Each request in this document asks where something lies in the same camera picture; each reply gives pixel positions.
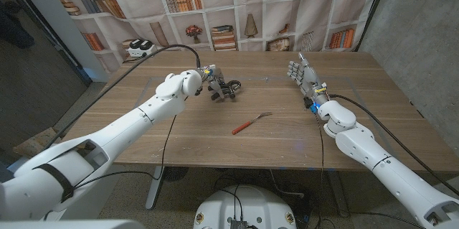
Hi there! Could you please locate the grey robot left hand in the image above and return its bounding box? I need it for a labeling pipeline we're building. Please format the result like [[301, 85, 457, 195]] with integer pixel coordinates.
[[200, 64, 230, 101]]

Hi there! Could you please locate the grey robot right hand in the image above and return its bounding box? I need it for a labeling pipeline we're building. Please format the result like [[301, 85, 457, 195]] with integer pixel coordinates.
[[286, 52, 328, 108]]

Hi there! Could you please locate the black grip strengthener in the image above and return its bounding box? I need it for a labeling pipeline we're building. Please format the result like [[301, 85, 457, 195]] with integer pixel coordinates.
[[210, 80, 242, 101]]

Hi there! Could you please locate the printed bookshelf backdrop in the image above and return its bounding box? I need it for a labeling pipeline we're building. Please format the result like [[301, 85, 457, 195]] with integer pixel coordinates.
[[41, 0, 387, 74]]

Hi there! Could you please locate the white power strip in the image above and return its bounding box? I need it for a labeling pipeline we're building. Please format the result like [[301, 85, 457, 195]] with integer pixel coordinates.
[[127, 39, 158, 58]]

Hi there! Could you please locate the black backdrop stand pole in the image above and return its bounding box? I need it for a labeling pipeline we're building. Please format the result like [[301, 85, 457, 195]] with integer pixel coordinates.
[[353, 0, 394, 52]]

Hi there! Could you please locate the white table leg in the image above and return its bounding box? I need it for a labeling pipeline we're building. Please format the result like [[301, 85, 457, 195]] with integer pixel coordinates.
[[145, 166, 166, 210], [326, 170, 351, 218]]

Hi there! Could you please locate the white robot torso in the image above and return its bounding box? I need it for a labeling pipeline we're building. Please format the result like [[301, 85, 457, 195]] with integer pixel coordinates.
[[192, 184, 298, 229]]

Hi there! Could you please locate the patterned floor mat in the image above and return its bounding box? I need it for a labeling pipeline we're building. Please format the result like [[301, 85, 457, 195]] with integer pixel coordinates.
[[13, 127, 60, 158]]

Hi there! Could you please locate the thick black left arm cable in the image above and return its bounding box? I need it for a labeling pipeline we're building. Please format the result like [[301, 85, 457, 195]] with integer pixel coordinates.
[[44, 44, 202, 149]]

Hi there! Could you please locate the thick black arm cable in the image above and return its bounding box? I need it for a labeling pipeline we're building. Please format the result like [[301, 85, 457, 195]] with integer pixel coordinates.
[[44, 44, 202, 149], [328, 93, 459, 197]]

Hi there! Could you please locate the fork with red handle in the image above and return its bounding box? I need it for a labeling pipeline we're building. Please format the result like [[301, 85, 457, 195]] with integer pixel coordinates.
[[231, 111, 273, 136]]

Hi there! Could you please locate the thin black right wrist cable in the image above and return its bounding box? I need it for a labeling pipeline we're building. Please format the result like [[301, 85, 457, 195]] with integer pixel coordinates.
[[313, 112, 427, 229]]

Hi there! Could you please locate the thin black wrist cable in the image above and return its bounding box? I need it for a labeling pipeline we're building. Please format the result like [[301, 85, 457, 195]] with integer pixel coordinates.
[[313, 112, 427, 229], [71, 113, 179, 190]]

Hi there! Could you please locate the thin black left wrist cable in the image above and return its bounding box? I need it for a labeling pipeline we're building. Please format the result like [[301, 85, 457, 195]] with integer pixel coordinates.
[[71, 113, 179, 190]]

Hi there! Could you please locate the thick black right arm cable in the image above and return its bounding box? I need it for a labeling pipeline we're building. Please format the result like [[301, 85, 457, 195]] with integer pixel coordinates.
[[328, 93, 459, 197]]

